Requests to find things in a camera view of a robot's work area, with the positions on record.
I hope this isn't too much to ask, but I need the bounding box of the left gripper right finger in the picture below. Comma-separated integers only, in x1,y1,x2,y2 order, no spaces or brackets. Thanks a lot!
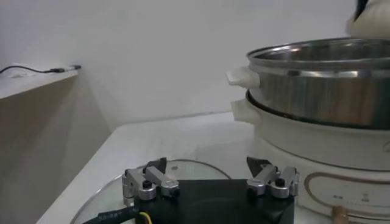
246,156,301,200

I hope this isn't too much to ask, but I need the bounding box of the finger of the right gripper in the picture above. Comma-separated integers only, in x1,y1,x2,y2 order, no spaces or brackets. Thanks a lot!
354,0,370,21

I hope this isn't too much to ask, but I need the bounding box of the stainless steel steamer basket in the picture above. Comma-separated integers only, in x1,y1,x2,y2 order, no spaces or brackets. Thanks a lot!
225,37,390,130

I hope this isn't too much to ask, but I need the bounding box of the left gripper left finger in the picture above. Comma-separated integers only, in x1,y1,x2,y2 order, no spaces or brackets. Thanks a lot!
121,157,180,208

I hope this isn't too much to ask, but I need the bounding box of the white electric cooking pot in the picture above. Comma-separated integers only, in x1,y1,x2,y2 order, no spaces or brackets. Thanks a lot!
230,91,390,224

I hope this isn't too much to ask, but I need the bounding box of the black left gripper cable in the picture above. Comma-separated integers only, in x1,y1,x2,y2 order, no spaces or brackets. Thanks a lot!
82,206,153,224

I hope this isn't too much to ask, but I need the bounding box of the white side desk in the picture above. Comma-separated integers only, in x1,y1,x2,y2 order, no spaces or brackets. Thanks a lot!
0,63,82,100

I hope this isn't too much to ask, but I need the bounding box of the black desk cable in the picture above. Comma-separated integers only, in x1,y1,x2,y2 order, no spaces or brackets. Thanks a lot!
0,65,66,75

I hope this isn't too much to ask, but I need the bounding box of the round glass pot lid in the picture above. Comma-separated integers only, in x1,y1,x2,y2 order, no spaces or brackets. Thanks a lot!
69,159,232,224

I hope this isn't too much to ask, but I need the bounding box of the black and white adapter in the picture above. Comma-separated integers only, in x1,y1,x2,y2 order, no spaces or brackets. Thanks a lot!
48,64,82,74

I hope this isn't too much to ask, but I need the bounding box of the white steamed baozi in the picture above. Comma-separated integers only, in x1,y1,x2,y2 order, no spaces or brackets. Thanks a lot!
346,0,390,39

